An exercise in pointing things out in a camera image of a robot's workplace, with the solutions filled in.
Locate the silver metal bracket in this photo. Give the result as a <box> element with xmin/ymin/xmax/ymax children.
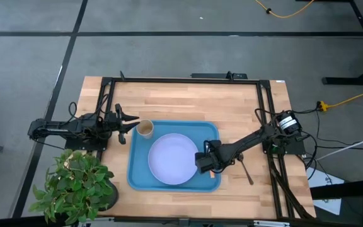
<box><xmin>253</xmin><ymin>219</ymin><xmax>291</xmax><ymax>227</ymax></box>
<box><xmin>76</xmin><ymin>219</ymin><xmax>107</xmax><ymax>227</ymax></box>

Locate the black floor cable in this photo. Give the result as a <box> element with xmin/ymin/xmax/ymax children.
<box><xmin>307</xmin><ymin>144</ymin><xmax>363</xmax><ymax>153</ymax></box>
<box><xmin>293</xmin><ymin>108</ymin><xmax>363</xmax><ymax>144</ymax></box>

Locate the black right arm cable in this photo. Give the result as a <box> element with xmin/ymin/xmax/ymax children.
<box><xmin>254</xmin><ymin>108</ymin><xmax>284</xmax><ymax>127</ymax></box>

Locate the beige paper cup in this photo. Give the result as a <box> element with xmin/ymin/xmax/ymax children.
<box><xmin>135</xmin><ymin>119</ymin><xmax>155</xmax><ymax>140</ymax></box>

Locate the yellow extension cable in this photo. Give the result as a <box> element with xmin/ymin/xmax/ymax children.
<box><xmin>253</xmin><ymin>0</ymin><xmax>315</xmax><ymax>19</ymax></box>
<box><xmin>316</xmin><ymin>85</ymin><xmax>363</xmax><ymax>112</ymax></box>

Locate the metal spoon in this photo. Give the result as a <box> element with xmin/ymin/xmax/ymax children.
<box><xmin>237</xmin><ymin>153</ymin><xmax>255</xmax><ymax>186</ymax></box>

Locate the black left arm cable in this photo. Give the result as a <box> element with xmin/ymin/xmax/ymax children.
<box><xmin>68</xmin><ymin>93</ymin><xmax>110</xmax><ymax>127</ymax></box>

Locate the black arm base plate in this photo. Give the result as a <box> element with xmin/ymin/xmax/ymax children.
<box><xmin>64</xmin><ymin>137</ymin><xmax>109</xmax><ymax>152</ymax></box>
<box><xmin>262</xmin><ymin>137</ymin><xmax>306</xmax><ymax>156</ymax></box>

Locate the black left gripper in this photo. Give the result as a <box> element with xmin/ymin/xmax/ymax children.
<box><xmin>105</xmin><ymin>103</ymin><xmax>141</xmax><ymax>146</ymax></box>

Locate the black beam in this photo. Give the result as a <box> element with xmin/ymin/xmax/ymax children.
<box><xmin>308</xmin><ymin>177</ymin><xmax>363</xmax><ymax>201</ymax></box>

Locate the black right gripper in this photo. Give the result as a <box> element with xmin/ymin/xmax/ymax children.
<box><xmin>194</xmin><ymin>139</ymin><xmax>233</xmax><ymax>175</ymax></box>

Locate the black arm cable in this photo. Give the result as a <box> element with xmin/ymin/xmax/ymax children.
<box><xmin>254</xmin><ymin>108</ymin><xmax>284</xmax><ymax>127</ymax></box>
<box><xmin>68</xmin><ymin>93</ymin><xmax>110</xmax><ymax>127</ymax></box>

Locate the black aluminium table frame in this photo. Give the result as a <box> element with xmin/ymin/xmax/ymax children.
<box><xmin>95</xmin><ymin>70</ymin><xmax>315</xmax><ymax>220</ymax></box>

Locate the lilac round plate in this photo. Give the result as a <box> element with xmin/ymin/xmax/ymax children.
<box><xmin>147</xmin><ymin>132</ymin><xmax>200</xmax><ymax>186</ymax></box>

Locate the black plant pot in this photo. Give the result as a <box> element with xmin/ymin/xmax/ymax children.
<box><xmin>98</xmin><ymin>178</ymin><xmax>120</xmax><ymax>212</ymax></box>

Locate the blue plastic tray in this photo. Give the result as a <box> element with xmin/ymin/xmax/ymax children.
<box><xmin>127</xmin><ymin>119</ymin><xmax>222</xmax><ymax>194</ymax></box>

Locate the white paper sheet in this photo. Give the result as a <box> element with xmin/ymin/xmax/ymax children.
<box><xmin>305</xmin><ymin>166</ymin><xmax>345</xmax><ymax>216</ymax></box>

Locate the black cable bundle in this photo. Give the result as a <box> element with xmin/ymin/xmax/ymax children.
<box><xmin>268</xmin><ymin>156</ymin><xmax>316</xmax><ymax>220</ymax></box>

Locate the green leafy plant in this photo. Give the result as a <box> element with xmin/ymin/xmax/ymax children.
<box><xmin>28</xmin><ymin>148</ymin><xmax>115</xmax><ymax>226</ymax></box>

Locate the white cable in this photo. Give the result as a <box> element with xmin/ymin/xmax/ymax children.
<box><xmin>315</xmin><ymin>130</ymin><xmax>363</xmax><ymax>162</ymax></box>

